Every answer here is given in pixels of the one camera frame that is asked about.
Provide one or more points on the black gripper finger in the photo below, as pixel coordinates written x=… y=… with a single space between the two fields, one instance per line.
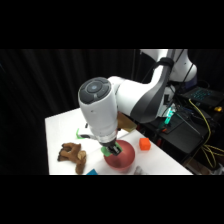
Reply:
x=112 y=151
x=117 y=150

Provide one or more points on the pink bowl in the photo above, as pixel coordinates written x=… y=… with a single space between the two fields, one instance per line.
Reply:
x=125 y=160

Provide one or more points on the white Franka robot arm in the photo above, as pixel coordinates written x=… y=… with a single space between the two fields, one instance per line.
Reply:
x=100 y=110

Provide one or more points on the green cube block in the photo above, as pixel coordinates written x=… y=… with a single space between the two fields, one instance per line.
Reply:
x=77 y=133

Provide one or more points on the black robot stand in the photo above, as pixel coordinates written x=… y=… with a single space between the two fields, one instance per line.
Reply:
x=180 y=133

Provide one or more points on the small yellow object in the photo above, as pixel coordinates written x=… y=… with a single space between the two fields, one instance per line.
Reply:
x=217 y=109

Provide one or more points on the blue block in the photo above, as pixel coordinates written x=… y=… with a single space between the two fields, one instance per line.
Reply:
x=92 y=172

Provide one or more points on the brown plush toy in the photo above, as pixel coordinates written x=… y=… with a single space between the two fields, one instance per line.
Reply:
x=74 y=155

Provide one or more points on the green status light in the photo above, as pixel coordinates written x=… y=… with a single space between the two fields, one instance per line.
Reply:
x=169 y=116

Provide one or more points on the white grey small object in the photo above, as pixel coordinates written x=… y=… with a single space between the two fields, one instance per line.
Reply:
x=140 y=171

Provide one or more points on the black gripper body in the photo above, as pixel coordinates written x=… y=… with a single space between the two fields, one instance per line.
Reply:
x=110 y=144

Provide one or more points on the black laptop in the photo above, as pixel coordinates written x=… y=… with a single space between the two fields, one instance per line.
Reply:
x=203 y=95

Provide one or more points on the orange cube block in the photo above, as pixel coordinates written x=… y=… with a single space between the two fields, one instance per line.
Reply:
x=144 y=143

